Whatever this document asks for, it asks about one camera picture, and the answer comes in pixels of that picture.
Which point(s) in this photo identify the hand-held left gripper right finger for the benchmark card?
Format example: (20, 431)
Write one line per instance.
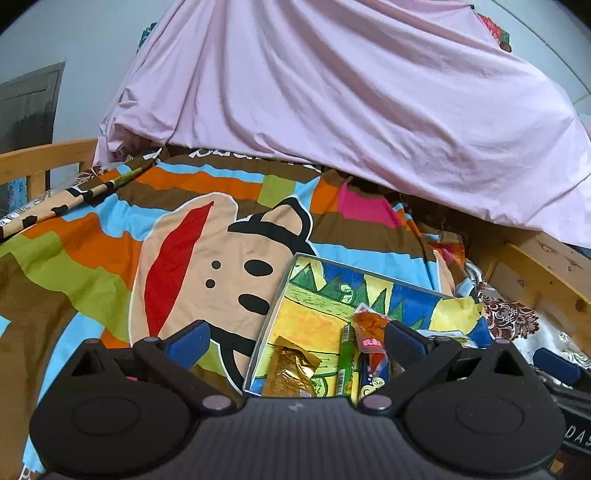
(406, 341)

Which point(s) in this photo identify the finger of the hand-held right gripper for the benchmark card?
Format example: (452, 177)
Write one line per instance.
(558, 367)

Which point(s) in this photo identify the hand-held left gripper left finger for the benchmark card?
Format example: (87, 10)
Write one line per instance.
(189, 340)

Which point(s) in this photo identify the orange snack packet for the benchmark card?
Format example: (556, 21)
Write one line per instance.
(369, 327)

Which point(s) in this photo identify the dark blue milk carton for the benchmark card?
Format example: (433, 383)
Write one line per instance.
(369, 390)

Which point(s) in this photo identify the green sausage stick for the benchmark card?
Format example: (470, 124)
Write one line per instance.
(345, 364)

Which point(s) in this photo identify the metal tray with dinosaur drawing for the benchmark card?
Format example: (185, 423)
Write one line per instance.
(314, 304)

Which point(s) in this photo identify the gold foil snack packet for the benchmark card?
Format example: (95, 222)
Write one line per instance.
(288, 369)

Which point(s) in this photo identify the white floral quilt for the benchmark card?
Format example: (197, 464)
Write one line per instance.
(508, 314)

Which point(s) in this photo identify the printed monkey blanket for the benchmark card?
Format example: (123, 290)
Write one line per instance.
(92, 277)

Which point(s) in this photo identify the giraffe pattern cloth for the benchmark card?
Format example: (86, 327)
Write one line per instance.
(46, 203)

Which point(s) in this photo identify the light blue tissue pack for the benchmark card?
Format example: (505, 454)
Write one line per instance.
(17, 194)

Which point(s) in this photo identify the pink bed sheet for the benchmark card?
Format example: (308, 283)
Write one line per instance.
(346, 115)

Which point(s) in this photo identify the grey door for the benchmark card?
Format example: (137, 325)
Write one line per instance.
(27, 106)

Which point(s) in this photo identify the green floral cloth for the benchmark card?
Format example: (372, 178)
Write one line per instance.
(147, 37)

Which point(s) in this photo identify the red floral cloth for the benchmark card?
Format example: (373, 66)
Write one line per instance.
(496, 32)

